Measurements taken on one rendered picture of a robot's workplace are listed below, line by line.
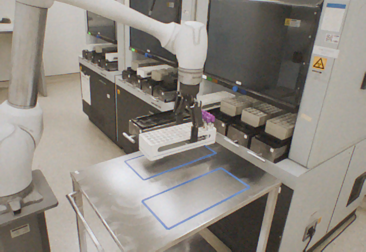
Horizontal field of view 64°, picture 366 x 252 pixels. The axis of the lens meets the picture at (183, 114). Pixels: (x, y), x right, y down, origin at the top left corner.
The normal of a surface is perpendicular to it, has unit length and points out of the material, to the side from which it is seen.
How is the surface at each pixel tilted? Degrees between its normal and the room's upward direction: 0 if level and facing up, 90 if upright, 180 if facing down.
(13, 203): 7
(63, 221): 0
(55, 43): 90
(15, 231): 90
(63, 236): 0
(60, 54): 90
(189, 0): 90
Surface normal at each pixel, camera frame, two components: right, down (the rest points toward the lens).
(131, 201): 0.06, -0.92
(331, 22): -0.79, 0.20
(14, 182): 0.75, 0.33
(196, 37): 0.20, 0.25
